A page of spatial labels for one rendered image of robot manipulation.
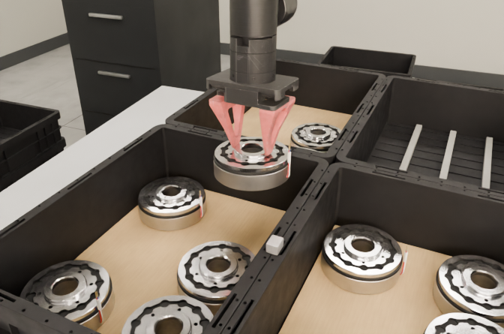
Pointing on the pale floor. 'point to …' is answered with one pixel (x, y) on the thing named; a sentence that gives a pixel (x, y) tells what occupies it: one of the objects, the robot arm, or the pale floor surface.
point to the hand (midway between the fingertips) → (252, 145)
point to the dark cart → (141, 37)
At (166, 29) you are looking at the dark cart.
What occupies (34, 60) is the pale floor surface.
